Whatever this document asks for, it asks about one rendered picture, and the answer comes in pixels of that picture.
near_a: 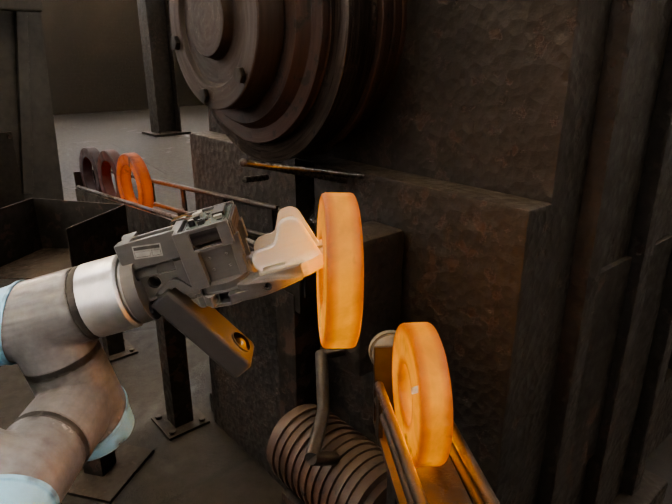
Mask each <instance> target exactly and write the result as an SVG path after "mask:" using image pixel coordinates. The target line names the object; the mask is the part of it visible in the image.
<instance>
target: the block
mask: <svg viewBox="0 0 672 504"><path fill-rule="evenodd" d="M361 224H362V235H363V252H364V297H363V313H362V323H361V330H360V335H359V339H358V342H357V344H356V346H355V347H353V348H345V355H344V356H340V357H334V358H332V360H333V361H334V362H335V363H337V364H338V365H340V366H342V367H343V368H345V369H346V370H348V371H350V372H351V373H353V374H355V375H357V376H363V375H365V374H367V373H370V372H372V371H374V365H373V363H372V362H371V359H370V357H369V352H368V350H369V345H370V342H371V340H372V339H373V338H374V337H375V336H376V335H377V334H378V333H380V332H382V331H385V330H395V331H396V330H397V328H398V326H399V325H400V317H401V294H402V271H403V248H404V234H403V231H402V230H401V229H398V228H395V227H392V226H389V225H385V224H382V223H379V222H376V221H368V222H365V223H361Z"/></svg>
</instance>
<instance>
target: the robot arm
mask: <svg viewBox="0 0 672 504"><path fill-rule="evenodd" d="M180 217H182V218H181V219H178V218H180ZM176 219H177V220H176ZM174 222H176V223H175V225H172V223H174ZM185 222H186V225H185V224H184V223H185ZM247 236H248V233H247V230H246V227H245V224H244V221H243V218H242V217H240V216H239V213H238V210H237V208H236V205H234V202H233V200H231V201H228V202H224V203H221V204H217V205H214V206H210V207H207V208H203V209H200V210H196V211H192V212H189V213H185V214H183V215H180V216H177V217H175V218H174V219H172V221H171V223H170V225H169V227H165V228H162V229H158V230H155V231H151V232H148V233H144V234H141V235H138V233H137V231H136V232H133V233H129V234H126V235H123V237H122V238H121V240H122V241H120V242H119V243H117V244H116V245H115V246H114V250H115V252H116V255H112V256H109V257H105V258H101V259H98V260H94V261H91V262H87V263H83V264H81V265H78V266H74V267H70V268H67V269H63V270H60V271H56V272H53V273H49V274H46V275H42V276H39V277H35V278H32V279H28V280H18V281H15V282H14V283H12V284H11V285H9V286H6V287H3V288H0V366H2V365H14V364H18V366H19V368H20V370H21V372H22V373H23V375H24V377H25V379H26V380H27V382H28V384H29V386H30V388H31V390H32V392H33V393H34V395H35V398H34V399H33V400H32V402H31V403H30V404H29V405H28V406H27V407H26V409H25V410H24V411H23V412H22V413H21V415H20V416H19V417H18V418H17V419H16V420H15V421H14V422H13V423H12V424H11V425H10V426H9V427H8V428H7V430H5V429H2V428H0V504H61V502H62V501H63V499H64V497H65V496H66V494H67V492H68V491H69V489H70V487H71V486H72V484H73V482H74V481H75V479H76V477H77V476H78V474H79V473H80V471H81V469H82V468H83V466H84V465H85V464H86V462H87V461H92V460H96V459H99V458H101V457H103V456H105V455H107V454H109V453H111V452H112V451H114V450H115V449H117V448H118V447H119V443H121V442H123V441H125V440H126V439H127V438H128V437H129V436H130V434H131V432H132V430H133V427H134V415H133V413H132V410H131V408H130V405H129V403H128V396H127V393H126V391H125V389H124V388H123V387H122V386H121V385H120V383H119V381H118V378H117V376H116V374H115V372H114V370H113V368H112V366H111V364H110V362H109V360H108V358H107V356H106V354H105V351H104V349H103V347H102V345H101V343H100V341H99V339H98V338H102V337H106V336H109V335H113V334H116V333H120V332H123V331H127V330H130V329H134V328H138V327H140V326H142V325H143V323H147V322H150V321H154V320H157V319H159V318H160V317H161V316H162V317H164V318H165V319H166V320H167V321H168V322H169V323H171V324H172V325H173V326H174V327H175V328H176V329H178V330H179V331H180V332H181V333H182V334H183V335H185V336H186V337H187V338H188V339H189V340H190V341H192V342H193V343H194V344H195V345H196V346H197V347H199V348H200V349H201V350H202V351H203V352H204V353H206V354H207V355H208V356H209V357H210V358H211V359H213V360H214V361H215V362H216V363H217V364H218V365H220V366H221V367H222V368H223V369H224V370H225V371H227V372H228V373H229V374H230V375H231V376H233V377H239V376H240V375H241V374H243V373H244V372H245V371H246V370H247V369H248V368H249V367H250V366H251V362H252V356H253V350H254V344H253V342H252V341H250V340H249V339H248V338H247V337H246V336H245V335H244V334H243V333H241V332H240V331H239V330H238V329H237V328H236V327H235V326H234V325H233V324H231V323H230V322H229V321H228V320H227V319H226V318H225V317H224V316H222V315H221V314H220V313H219V312H218V311H217V310H216V309H215V308H218V307H224V306H229V305H233V304H236V303H239V302H241V301H245V300H250V299H255V298H258V297H262V296H265V295H268V294H271V293H273V292H276V291H278V290H280V289H282V288H285V287H287V286H289V285H291V284H293V283H296V282H298V281H300V280H302V279H303V277H306V276H308V275H310V274H312V273H314V272H316V271H317V270H319V269H321V268H322V267H323V244H322V239H320V240H318V239H317V238H316V237H315V235H314V233H313V232H312V230H311V229H310V227H309V225H308V224H307V222H306V221H305V219H304V217H303V216H302V214H301V213H300V211H299V210H298V209H297V208H295V207H291V206H288V207H285V208H282V209H281V210H280V211H279V212H278V215H277V221H276V227H275V230H274V231H273V232H271V233H269V234H265V235H262V236H260V237H258V238H257V239H256V241H255V243H254V251H251V252H250V249H249V246H248V243H247V240H246V237H247Z"/></svg>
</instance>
